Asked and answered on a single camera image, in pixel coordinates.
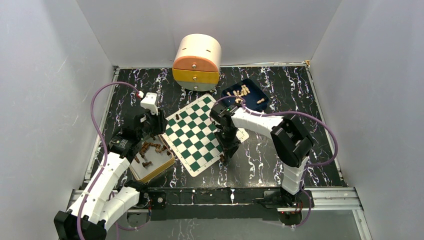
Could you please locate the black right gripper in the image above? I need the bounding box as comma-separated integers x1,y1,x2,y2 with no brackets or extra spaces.
213,127,241,159

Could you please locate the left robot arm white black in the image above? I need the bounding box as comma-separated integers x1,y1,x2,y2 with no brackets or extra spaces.
53,108,168,240

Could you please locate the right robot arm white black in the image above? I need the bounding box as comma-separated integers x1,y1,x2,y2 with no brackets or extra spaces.
209,105,314,207

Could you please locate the green white chess board mat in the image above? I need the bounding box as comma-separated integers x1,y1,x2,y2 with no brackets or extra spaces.
158,93,250,178

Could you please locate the pile of light chess pieces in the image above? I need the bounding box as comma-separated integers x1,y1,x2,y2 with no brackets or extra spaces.
223,84,251,102

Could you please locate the dark brown bishop piece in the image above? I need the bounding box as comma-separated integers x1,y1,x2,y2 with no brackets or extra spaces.
139,141,150,158

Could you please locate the gold metal tin tray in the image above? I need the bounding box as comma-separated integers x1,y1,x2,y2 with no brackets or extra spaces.
129,135,175,184

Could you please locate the dark brown pawn piece bottom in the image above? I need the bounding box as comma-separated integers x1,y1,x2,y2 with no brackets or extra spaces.
142,161,152,167

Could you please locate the blue square tray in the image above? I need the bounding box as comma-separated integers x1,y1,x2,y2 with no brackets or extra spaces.
221,78,270,112

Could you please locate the round wooden drawer cabinet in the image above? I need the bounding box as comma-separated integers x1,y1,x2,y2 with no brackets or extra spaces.
172,33,222,92

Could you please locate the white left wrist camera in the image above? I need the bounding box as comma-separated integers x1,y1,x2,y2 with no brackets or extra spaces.
137,91,159,115

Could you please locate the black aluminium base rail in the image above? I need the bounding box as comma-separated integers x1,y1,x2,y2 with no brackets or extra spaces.
66,187,364,229

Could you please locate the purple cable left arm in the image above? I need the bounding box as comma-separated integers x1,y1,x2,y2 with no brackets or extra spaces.
76,81,152,240

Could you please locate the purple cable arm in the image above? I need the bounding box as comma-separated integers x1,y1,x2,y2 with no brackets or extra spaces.
76,81,152,240
211,95,339,229

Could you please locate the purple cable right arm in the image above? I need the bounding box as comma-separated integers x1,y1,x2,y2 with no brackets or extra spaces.
211,95,339,229

